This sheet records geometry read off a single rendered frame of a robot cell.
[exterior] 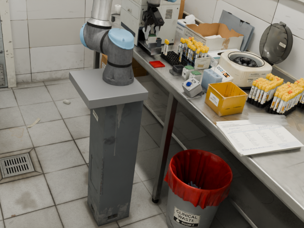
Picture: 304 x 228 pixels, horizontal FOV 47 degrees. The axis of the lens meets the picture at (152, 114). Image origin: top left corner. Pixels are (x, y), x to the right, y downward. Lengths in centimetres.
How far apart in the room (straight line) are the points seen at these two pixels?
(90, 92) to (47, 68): 202
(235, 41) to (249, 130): 81
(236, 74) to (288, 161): 59
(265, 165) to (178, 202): 73
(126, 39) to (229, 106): 55
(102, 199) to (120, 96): 69
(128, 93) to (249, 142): 57
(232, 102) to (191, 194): 56
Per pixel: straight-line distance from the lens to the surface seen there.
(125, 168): 194
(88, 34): 167
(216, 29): 242
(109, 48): 161
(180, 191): 191
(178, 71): 191
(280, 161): 147
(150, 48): 210
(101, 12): 165
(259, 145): 148
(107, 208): 210
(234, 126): 155
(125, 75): 163
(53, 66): 357
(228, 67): 192
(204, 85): 181
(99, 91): 159
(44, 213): 228
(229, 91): 175
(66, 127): 293
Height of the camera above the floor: 170
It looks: 32 degrees down
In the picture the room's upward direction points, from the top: 8 degrees clockwise
